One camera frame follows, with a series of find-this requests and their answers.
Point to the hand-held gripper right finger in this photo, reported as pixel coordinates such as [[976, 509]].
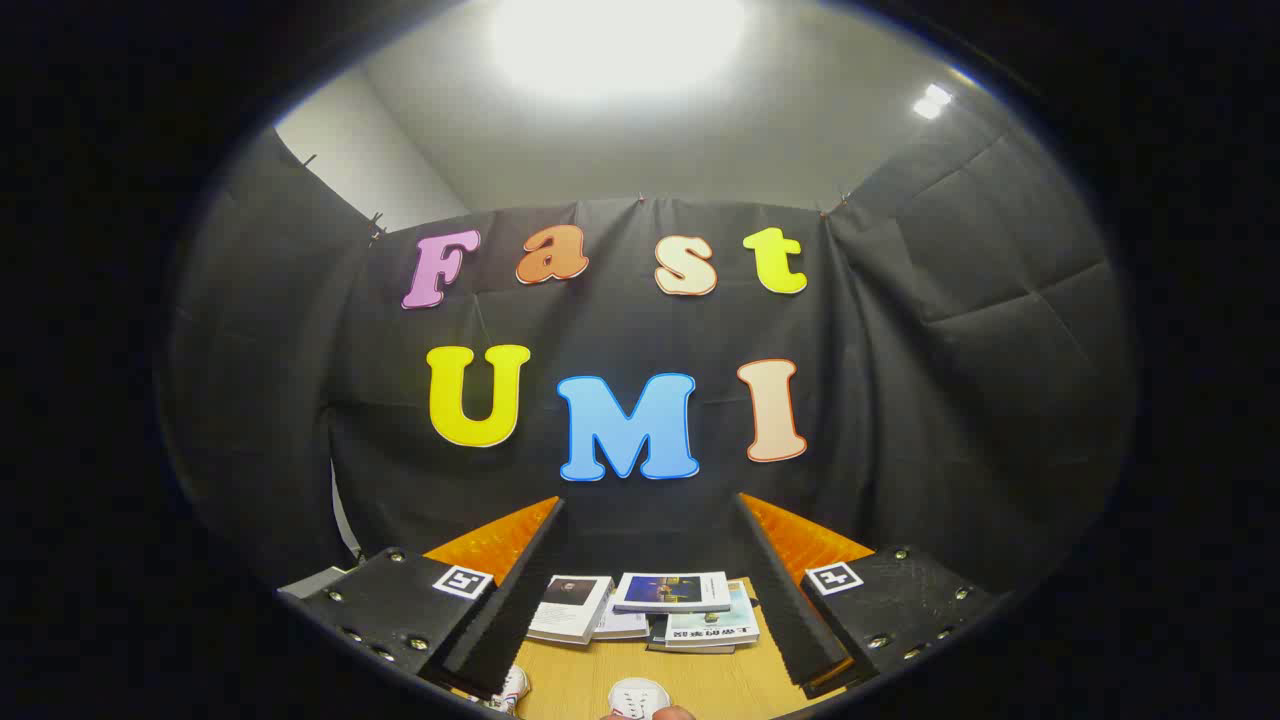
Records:
[[790, 620]]

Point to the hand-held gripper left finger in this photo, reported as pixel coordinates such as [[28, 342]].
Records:
[[515, 620]]

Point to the white canvas shoe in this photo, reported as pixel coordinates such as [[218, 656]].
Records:
[[638, 697], [513, 686]]

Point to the pale teal cover book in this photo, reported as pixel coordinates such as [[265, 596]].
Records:
[[718, 628]]

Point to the dark cover book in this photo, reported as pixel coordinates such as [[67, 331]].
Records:
[[690, 649]]

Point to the plain white book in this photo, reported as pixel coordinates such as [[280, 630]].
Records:
[[622, 626]]

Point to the blue cover book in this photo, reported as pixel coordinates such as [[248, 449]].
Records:
[[672, 590]]

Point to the small ceiling spotlight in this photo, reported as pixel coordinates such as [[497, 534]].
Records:
[[931, 101]]

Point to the large ceiling light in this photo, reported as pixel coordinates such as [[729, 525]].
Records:
[[615, 40]]

